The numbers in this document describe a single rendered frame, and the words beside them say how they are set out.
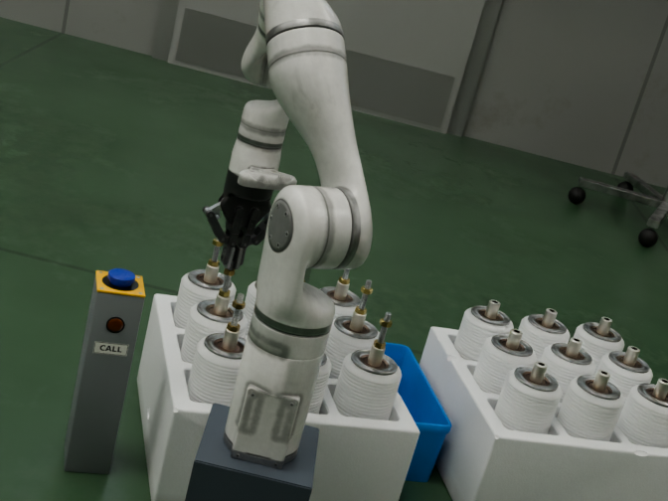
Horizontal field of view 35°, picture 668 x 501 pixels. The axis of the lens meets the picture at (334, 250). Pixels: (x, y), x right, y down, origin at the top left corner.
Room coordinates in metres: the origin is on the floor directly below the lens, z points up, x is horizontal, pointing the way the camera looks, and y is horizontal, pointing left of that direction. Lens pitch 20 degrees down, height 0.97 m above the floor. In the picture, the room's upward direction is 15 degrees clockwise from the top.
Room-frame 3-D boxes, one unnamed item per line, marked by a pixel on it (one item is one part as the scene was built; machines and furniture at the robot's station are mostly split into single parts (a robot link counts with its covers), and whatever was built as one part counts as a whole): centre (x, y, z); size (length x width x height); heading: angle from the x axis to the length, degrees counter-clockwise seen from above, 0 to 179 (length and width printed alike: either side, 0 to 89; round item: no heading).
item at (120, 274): (1.42, 0.29, 0.32); 0.04 x 0.04 x 0.02
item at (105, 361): (1.42, 0.29, 0.16); 0.07 x 0.07 x 0.31; 19
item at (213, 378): (1.43, 0.12, 0.16); 0.10 x 0.10 x 0.18
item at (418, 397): (1.74, -0.18, 0.06); 0.30 x 0.11 x 0.12; 17
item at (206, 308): (1.54, 0.15, 0.25); 0.08 x 0.08 x 0.01
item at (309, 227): (1.11, 0.03, 0.54); 0.09 x 0.09 x 0.17; 33
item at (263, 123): (1.54, 0.14, 0.62); 0.09 x 0.07 x 0.15; 90
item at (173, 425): (1.58, 0.04, 0.09); 0.39 x 0.39 x 0.18; 19
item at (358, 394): (1.51, -0.11, 0.16); 0.10 x 0.10 x 0.18
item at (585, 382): (1.64, -0.49, 0.25); 0.08 x 0.08 x 0.01
